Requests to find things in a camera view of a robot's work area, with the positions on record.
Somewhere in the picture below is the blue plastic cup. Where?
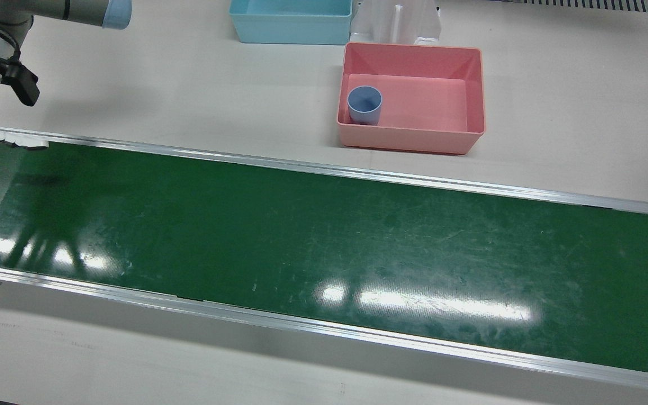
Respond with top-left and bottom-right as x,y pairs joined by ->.
347,85 -> 384,126

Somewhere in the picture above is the blue plastic box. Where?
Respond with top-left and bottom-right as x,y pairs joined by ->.
228,0 -> 354,46

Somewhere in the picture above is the pink plastic box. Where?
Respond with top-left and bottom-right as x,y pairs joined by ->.
337,41 -> 487,155

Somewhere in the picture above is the grey metal grating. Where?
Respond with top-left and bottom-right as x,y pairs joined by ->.
501,0 -> 648,16

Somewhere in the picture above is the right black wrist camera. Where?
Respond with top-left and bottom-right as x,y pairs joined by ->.
0,59 -> 41,107

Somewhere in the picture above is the green conveyor belt aluminium frame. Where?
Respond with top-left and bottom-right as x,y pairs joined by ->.
0,127 -> 648,394

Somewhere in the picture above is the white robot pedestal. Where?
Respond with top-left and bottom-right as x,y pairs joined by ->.
349,0 -> 443,46

